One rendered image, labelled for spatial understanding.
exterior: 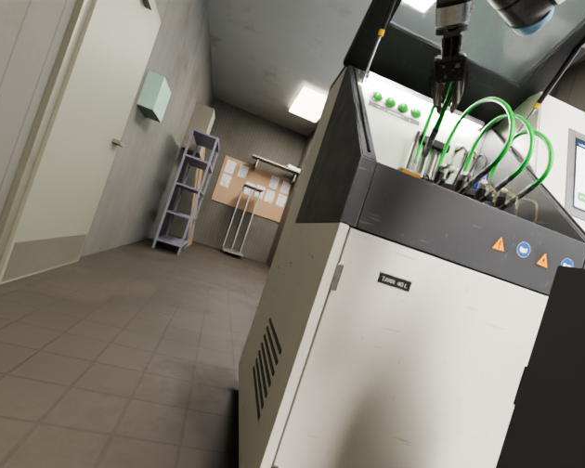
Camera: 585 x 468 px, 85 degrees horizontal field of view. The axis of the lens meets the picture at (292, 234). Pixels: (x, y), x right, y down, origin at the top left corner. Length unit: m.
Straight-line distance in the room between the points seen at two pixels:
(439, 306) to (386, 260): 0.18
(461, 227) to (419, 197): 0.13
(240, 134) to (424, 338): 7.58
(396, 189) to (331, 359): 0.42
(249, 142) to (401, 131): 6.84
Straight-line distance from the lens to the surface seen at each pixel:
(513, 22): 0.97
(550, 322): 0.57
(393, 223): 0.78
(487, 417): 1.05
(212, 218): 7.89
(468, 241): 0.89
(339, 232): 0.73
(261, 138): 8.18
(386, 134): 1.42
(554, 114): 1.62
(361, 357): 0.81
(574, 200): 1.52
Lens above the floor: 0.71
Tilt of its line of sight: 1 degrees up
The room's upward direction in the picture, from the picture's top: 18 degrees clockwise
